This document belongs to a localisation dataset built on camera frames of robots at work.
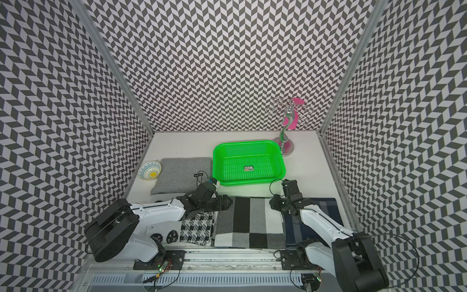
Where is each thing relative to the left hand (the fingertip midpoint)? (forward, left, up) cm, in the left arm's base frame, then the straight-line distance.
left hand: (226, 205), depth 86 cm
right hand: (0, -22, -1) cm, 22 cm away
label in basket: (+22, -11, -2) cm, 25 cm away
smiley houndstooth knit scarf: (-12, +12, +2) cm, 17 cm away
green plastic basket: (+26, -11, -2) cm, 29 cm away
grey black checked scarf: (-8, -12, 0) cm, 14 cm away
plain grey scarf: (+15, +26, +3) cm, 30 cm away
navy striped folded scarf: (-12, -32, 0) cm, 34 cm away
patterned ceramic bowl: (+19, +43, 0) cm, 47 cm away
